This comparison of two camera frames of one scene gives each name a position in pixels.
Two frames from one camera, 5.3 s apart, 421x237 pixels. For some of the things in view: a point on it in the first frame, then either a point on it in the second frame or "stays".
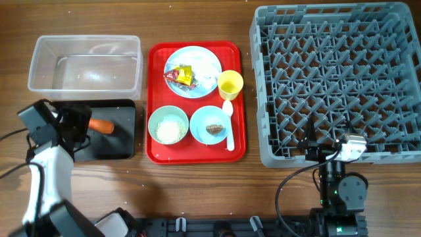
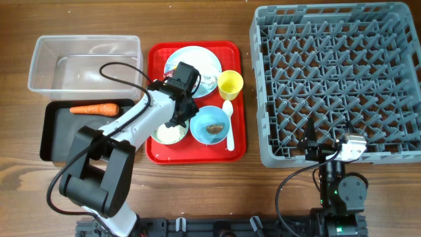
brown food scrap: [214, 129] stays
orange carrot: [101, 125] -> [107, 109]
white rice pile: [170, 131] stays
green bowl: [168, 124] stays
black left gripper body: [72, 123] -> [191, 111]
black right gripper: [320, 151] stays
